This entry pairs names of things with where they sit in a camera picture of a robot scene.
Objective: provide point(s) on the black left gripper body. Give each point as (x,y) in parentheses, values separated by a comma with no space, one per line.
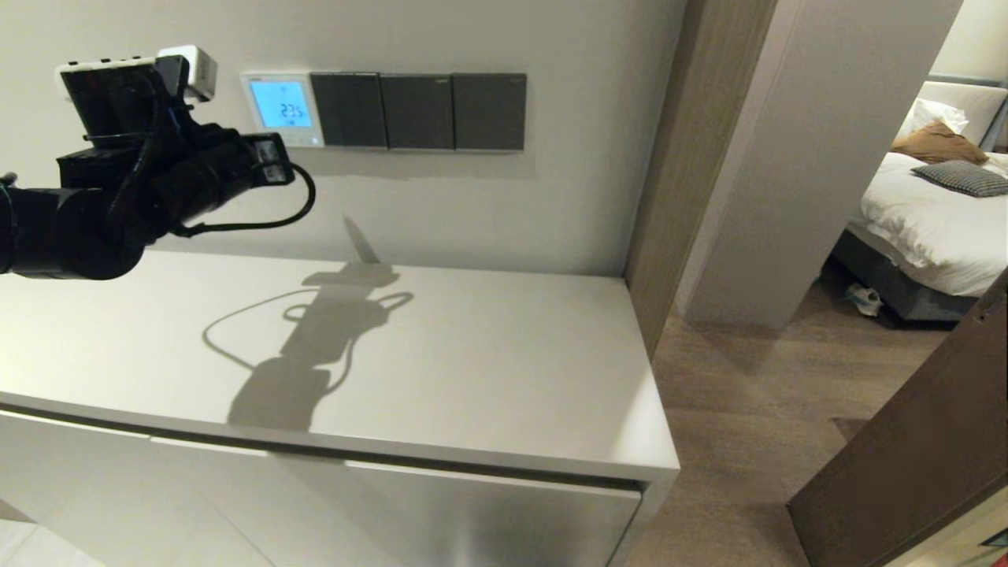
(213,173)

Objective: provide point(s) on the white wall thermostat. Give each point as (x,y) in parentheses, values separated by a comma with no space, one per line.
(279,106)

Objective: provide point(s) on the narrow white cabinet door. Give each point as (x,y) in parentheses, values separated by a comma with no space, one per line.
(94,488)

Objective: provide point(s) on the white sideboard cabinet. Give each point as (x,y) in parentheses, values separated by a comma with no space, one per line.
(512,370)

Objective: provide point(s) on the wide white cabinet door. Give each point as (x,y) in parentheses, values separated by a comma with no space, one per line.
(472,524)

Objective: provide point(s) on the white slippers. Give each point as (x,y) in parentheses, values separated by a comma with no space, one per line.
(865,299)

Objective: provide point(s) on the dark grey bed base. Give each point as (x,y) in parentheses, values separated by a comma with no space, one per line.
(890,287)

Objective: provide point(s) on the bed with white duvet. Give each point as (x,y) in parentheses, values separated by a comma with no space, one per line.
(929,228)

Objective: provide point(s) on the brown cushion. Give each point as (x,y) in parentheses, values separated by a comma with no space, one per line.
(937,146)

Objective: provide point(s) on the white pillow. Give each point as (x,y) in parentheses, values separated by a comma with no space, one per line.
(937,114)

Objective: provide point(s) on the grey checkered cushion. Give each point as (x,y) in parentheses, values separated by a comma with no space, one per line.
(965,178)

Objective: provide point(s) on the brown wooden door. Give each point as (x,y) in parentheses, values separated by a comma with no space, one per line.
(929,441)

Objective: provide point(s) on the beige padded headboard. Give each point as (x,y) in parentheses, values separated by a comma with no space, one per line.
(976,106)

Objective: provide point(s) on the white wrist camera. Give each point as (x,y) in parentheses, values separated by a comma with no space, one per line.
(197,72)

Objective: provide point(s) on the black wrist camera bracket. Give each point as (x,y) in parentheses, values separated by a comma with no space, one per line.
(114,98)

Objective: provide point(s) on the dark grey triple rocker switch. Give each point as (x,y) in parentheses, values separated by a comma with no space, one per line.
(348,110)

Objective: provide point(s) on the dark grey square panel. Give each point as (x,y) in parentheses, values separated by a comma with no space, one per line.
(417,112)
(488,112)

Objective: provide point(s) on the light wooden door frame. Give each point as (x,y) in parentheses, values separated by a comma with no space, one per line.
(693,157)

